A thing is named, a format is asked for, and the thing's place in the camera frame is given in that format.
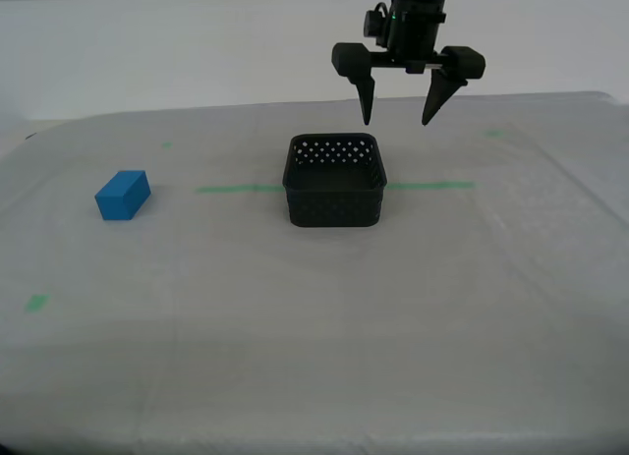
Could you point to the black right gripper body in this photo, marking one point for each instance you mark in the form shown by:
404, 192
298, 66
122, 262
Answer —
415, 32

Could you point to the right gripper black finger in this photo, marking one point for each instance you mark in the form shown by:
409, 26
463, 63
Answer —
351, 59
464, 62

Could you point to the black perforated plastic basket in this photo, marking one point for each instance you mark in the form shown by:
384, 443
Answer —
334, 209

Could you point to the blue rectangular block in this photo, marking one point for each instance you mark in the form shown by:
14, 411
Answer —
123, 194

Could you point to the white table cloth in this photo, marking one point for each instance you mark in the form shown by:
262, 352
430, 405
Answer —
314, 327

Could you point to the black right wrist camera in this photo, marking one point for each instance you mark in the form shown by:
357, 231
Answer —
373, 25

